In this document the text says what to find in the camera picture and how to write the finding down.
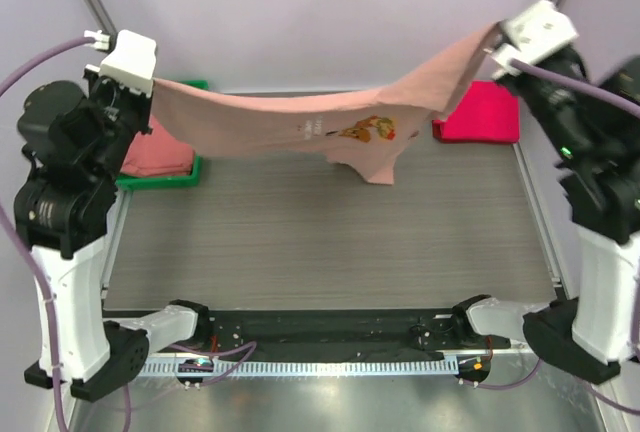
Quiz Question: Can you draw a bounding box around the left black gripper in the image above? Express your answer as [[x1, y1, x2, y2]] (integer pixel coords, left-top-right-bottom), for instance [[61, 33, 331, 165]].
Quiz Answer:
[[83, 60, 155, 185]]

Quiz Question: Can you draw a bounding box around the pink printed t-shirt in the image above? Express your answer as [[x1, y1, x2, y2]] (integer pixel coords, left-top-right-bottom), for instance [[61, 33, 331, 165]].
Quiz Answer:
[[151, 23, 499, 185]]

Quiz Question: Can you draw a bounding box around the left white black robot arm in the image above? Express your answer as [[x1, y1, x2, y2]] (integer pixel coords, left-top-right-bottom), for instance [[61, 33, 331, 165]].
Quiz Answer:
[[14, 71, 212, 402]]

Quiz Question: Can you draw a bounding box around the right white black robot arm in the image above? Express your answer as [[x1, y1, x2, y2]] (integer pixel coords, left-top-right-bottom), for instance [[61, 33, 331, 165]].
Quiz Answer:
[[450, 46, 639, 385]]

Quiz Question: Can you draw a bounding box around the salmon folded t-shirt in bin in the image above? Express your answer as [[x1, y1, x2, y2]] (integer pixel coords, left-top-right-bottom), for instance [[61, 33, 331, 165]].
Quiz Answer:
[[121, 116, 195, 178]]

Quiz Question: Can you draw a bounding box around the green plastic bin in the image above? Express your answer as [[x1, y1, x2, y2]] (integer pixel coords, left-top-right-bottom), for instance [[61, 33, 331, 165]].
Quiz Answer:
[[115, 79, 210, 192]]

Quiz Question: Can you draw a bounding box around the magenta folded t-shirt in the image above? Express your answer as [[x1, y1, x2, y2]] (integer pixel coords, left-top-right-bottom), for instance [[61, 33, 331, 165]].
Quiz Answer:
[[432, 81, 520, 145]]

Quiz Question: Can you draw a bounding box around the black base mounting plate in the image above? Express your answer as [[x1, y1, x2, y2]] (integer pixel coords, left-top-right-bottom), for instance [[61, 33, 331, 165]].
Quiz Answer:
[[179, 308, 511, 351]]

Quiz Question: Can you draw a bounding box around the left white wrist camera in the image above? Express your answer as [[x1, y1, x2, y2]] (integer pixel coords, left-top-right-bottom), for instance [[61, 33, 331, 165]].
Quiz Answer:
[[84, 30, 157, 98]]

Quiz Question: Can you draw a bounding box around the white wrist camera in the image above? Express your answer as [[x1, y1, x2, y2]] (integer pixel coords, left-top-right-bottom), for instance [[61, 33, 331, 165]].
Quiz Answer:
[[84, 30, 157, 98], [489, 0, 579, 81]]

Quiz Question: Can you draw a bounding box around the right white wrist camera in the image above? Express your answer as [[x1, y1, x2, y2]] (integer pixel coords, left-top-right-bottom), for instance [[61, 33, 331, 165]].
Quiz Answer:
[[489, 0, 579, 81]]

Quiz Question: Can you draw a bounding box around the aluminium extrusion rail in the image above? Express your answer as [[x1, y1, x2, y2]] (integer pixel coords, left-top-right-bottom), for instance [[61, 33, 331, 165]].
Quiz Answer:
[[149, 312, 551, 359]]

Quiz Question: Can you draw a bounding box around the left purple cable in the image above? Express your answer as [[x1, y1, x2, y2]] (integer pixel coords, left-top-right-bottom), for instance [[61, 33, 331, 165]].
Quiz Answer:
[[0, 36, 257, 431]]

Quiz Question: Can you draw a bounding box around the white slotted cable duct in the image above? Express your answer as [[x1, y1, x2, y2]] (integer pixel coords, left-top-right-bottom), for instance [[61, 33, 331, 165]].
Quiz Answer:
[[139, 356, 459, 378]]

